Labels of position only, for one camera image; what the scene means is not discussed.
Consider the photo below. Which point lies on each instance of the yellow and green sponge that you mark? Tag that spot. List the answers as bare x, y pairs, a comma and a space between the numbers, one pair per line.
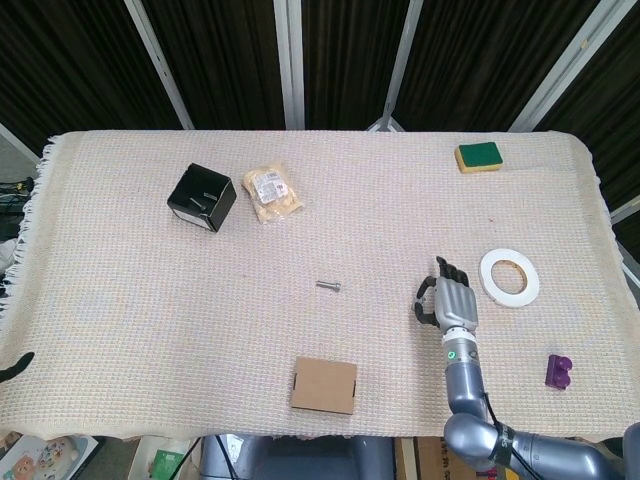
479, 156

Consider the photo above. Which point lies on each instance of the green packet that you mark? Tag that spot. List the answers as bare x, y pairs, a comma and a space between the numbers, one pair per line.
167, 460

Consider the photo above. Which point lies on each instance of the grey robot torso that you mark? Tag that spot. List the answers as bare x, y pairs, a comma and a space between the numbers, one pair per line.
300, 460

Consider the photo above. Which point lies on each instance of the dark pleated curtain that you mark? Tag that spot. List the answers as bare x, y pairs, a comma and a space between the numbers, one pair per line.
225, 60

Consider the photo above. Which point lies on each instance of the beige woven tablecloth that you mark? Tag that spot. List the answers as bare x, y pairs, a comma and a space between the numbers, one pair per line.
150, 310

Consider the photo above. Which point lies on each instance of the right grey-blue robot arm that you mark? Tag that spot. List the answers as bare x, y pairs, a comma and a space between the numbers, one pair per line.
465, 390

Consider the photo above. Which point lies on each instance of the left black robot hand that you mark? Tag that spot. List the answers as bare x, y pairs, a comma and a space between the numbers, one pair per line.
17, 367

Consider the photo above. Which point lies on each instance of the colourful printed box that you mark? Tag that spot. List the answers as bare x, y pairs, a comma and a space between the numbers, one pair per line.
45, 457

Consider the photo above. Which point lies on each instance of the white tape roll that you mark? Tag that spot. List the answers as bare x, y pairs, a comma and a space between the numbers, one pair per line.
487, 280

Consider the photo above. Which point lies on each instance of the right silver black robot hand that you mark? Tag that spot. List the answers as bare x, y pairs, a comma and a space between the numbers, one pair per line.
455, 302

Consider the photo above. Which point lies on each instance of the purple plastic block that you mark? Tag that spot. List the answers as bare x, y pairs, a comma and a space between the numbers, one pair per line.
557, 375

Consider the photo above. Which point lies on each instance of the silver bolt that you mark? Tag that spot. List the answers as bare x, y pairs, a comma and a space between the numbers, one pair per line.
327, 285

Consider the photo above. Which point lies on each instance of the brown closed cardboard box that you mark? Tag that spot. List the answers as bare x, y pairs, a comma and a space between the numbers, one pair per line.
324, 385

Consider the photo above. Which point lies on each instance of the white frame post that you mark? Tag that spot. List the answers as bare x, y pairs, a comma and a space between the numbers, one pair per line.
291, 65
17, 142
160, 65
560, 65
397, 65
625, 212

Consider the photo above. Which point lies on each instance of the clear bag of beige pieces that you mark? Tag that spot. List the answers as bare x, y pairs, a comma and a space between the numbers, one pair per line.
272, 192

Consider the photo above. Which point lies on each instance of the black open cardboard box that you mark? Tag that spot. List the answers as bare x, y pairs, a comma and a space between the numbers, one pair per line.
220, 207

